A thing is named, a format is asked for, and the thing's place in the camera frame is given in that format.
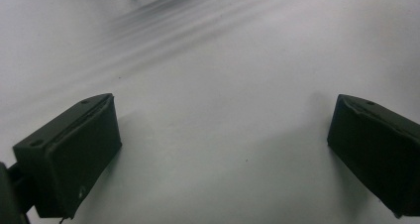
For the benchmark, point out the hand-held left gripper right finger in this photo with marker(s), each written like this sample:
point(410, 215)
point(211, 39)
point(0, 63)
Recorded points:
point(379, 151)

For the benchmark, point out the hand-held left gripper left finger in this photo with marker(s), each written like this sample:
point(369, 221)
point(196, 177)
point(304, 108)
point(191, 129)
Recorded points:
point(72, 158)

